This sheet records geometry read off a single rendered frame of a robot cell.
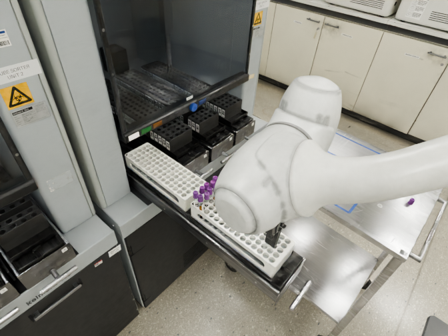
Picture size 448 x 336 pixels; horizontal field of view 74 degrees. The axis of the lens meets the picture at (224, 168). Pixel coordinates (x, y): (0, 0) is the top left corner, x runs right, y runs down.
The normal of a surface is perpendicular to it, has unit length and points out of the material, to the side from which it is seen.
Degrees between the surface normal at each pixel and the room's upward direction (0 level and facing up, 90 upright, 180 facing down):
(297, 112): 86
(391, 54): 90
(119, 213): 0
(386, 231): 0
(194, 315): 0
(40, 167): 90
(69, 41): 90
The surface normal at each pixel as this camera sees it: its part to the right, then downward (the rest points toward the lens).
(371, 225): 0.06, -0.74
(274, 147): -0.22, -0.80
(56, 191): 0.76, 0.47
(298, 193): 0.22, 0.26
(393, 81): -0.67, 0.47
